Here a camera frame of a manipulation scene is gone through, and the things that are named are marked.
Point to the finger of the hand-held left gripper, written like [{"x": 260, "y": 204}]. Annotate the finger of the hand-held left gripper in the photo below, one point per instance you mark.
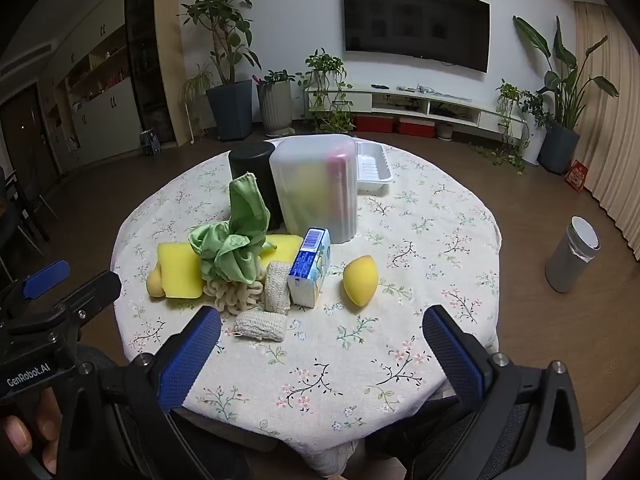
[
  {"x": 90, "y": 295},
  {"x": 45, "y": 279}
]

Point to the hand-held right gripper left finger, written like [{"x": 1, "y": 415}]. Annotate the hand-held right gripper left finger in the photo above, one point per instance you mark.
[{"x": 190, "y": 355}]

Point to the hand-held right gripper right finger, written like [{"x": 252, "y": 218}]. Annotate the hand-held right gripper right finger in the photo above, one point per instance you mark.
[{"x": 457, "y": 355}]

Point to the tan gourd-shaped makeup sponge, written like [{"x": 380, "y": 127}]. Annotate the tan gourd-shaped makeup sponge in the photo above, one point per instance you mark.
[{"x": 155, "y": 282}]

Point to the yellow lemon toy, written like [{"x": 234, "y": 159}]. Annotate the yellow lemon toy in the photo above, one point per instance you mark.
[{"x": 360, "y": 282}]

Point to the blue tissue packet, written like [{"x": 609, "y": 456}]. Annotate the blue tissue packet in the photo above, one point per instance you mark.
[{"x": 307, "y": 270}]

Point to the yellow rectangular sponge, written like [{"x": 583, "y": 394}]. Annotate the yellow rectangular sponge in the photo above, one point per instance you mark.
[
  {"x": 177, "y": 270},
  {"x": 287, "y": 247}
]

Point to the white plastic tray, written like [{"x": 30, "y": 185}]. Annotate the white plastic tray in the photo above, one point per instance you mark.
[{"x": 372, "y": 165}]

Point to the person's left hand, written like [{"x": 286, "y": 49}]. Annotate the person's left hand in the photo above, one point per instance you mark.
[{"x": 42, "y": 417}]

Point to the dark chair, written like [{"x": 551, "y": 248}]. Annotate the dark chair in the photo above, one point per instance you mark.
[{"x": 20, "y": 220}]

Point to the beige coiled scrubber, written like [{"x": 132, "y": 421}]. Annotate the beige coiled scrubber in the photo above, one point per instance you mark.
[{"x": 232, "y": 297}]

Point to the floral tablecloth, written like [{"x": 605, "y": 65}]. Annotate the floral tablecloth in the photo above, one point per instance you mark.
[{"x": 350, "y": 360}]

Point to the grey cylindrical trash can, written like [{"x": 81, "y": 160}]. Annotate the grey cylindrical trash can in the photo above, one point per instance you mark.
[{"x": 570, "y": 260}]

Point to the blue printed box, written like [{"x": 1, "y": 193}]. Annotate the blue printed box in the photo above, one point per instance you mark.
[{"x": 149, "y": 141}]

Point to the white and wood wardrobe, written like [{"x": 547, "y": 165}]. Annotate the white and wood wardrobe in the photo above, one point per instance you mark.
[{"x": 105, "y": 105}]

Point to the black cylinder container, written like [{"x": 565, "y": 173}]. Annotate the black cylinder container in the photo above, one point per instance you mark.
[{"x": 250, "y": 160}]

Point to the translucent plastic container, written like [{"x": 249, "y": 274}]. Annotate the translucent plastic container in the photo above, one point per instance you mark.
[{"x": 310, "y": 185}]

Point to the red cardboard box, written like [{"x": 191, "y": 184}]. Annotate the red cardboard box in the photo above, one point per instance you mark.
[{"x": 576, "y": 176}]

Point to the small white pot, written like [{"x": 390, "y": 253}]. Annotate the small white pot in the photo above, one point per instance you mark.
[{"x": 445, "y": 131}]

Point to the white tall planter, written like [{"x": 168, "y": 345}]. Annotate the white tall planter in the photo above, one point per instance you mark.
[{"x": 532, "y": 142}]

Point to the red storage box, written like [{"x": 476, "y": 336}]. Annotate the red storage box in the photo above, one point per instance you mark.
[
  {"x": 417, "y": 128},
  {"x": 375, "y": 123}
]

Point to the dark blue tapered planter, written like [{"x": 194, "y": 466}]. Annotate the dark blue tapered planter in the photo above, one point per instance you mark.
[{"x": 559, "y": 147}]

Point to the dark blue square planter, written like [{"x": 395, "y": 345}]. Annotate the dark blue square planter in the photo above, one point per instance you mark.
[{"x": 230, "y": 110}]

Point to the spindly green plant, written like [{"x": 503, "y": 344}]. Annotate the spindly green plant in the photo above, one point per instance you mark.
[{"x": 197, "y": 85}]

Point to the white television cabinet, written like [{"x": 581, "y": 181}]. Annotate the white television cabinet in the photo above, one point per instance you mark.
[{"x": 390, "y": 102}]

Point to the white ribbed planter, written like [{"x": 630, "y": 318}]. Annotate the white ribbed planter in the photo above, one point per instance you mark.
[{"x": 275, "y": 107}]

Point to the small bushy trailing plant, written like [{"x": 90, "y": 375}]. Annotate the small bushy trailing plant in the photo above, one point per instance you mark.
[{"x": 512, "y": 97}]

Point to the small dark-leaf plant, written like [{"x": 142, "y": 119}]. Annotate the small dark-leaf plant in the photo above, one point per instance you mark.
[{"x": 277, "y": 77}]

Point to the beige curtain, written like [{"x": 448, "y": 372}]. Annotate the beige curtain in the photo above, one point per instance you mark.
[{"x": 610, "y": 110}]

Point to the large broad-leaf plant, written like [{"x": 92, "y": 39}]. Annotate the large broad-leaf plant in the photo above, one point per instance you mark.
[{"x": 565, "y": 80}]

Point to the tall leafy tree plant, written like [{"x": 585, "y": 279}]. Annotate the tall leafy tree plant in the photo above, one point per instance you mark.
[{"x": 222, "y": 15}]

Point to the trailing pothos plant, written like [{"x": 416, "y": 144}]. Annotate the trailing pothos plant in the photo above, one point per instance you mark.
[{"x": 327, "y": 67}]

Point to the wall-mounted black television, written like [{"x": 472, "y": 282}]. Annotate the wall-mounted black television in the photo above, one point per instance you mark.
[{"x": 415, "y": 25}]

